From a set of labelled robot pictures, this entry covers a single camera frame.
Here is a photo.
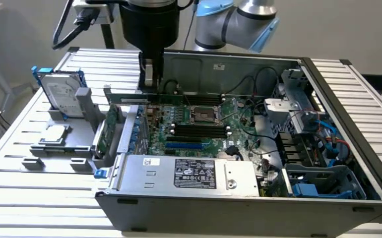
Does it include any thick black camera cable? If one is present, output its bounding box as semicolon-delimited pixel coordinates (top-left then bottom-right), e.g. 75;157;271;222
51;0;96;51

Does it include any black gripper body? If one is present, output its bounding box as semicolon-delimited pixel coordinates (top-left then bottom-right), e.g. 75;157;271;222
119;0;182;55

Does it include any red wire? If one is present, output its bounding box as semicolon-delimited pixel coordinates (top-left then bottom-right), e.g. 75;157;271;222
327;137;351;149

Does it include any grey disk bay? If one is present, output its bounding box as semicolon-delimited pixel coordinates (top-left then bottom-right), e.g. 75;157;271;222
281;163;367;199

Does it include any black metal stand pole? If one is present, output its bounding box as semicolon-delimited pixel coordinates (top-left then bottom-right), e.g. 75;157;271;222
99;23;116;50

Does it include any blue plastic disk carrier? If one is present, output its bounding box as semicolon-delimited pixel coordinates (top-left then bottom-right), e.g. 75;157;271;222
31;65;88;118

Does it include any blue expansion slot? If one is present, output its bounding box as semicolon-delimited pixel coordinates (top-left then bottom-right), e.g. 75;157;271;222
164;141;205;150

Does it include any aluminium profile with black block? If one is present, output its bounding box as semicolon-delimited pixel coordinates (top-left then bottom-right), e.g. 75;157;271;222
362;61;382;101

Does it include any green motherboard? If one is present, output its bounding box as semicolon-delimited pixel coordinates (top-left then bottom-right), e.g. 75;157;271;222
138;95;271;164

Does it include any grey parts rack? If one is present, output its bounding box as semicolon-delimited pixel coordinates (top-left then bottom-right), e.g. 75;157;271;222
19;87;130;176

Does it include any green RAM stick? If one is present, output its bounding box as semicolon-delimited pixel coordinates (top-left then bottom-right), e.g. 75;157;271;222
92;104;120;159

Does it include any silver CPU chip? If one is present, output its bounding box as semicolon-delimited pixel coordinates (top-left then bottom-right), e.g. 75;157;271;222
38;125;75;146

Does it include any silver power supply unit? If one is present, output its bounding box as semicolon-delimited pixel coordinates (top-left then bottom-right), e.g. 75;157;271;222
108;154;262;198

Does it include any black expansion slot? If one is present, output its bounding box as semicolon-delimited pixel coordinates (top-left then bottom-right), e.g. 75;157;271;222
166;135;205;144

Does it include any silver hard disk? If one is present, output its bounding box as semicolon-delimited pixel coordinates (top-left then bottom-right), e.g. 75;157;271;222
43;72;80;118

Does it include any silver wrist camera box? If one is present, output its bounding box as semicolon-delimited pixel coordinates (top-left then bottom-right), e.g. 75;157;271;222
74;4;115;25

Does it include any black RAM slot bank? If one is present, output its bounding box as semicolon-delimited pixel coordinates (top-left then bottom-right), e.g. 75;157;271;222
176;93;227;104
172;123;230;140

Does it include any metal drive cage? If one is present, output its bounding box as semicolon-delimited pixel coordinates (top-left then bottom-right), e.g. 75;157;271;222
262;68;327;136

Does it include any black open PC case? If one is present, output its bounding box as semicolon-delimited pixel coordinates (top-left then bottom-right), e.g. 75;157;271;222
94;49;382;233

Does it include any green graphics card with bracket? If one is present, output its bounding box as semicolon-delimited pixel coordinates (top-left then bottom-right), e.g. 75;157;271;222
103;85;186;106

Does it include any black wire loop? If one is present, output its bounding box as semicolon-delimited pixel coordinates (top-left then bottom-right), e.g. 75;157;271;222
230;66;279;98

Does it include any blue SATA wire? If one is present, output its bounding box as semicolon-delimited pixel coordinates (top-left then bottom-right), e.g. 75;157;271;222
311;118;339;167

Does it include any thin grey cable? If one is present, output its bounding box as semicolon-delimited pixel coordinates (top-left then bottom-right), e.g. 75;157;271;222
183;0;201;51

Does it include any CPU socket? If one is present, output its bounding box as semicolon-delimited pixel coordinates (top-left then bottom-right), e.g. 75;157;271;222
190;105;227;127

